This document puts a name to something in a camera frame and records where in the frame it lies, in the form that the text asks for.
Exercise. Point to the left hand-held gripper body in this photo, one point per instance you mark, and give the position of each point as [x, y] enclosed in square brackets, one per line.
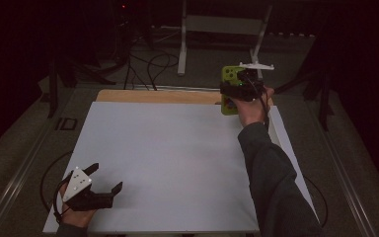
[90, 201]

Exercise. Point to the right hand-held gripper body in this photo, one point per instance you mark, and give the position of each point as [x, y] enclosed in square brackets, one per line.
[252, 89]

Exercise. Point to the green cartoon print phone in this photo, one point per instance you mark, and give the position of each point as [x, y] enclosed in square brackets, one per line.
[228, 74]

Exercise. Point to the white plastic bin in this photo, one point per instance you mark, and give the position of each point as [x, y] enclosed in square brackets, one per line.
[274, 134]

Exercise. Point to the person's left hand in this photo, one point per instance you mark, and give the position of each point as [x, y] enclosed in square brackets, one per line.
[77, 218]

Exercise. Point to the person's right hand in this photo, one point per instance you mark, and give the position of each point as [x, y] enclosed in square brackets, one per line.
[251, 112]

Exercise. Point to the white table board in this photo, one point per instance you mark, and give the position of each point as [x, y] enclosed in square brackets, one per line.
[161, 158]

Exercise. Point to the black stand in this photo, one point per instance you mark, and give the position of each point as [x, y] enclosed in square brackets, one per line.
[52, 98]
[324, 108]

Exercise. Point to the white metal stand frame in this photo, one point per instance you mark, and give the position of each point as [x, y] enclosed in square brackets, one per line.
[181, 49]

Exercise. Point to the metal floor rail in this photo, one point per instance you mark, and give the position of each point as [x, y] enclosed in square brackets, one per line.
[348, 194]
[16, 182]

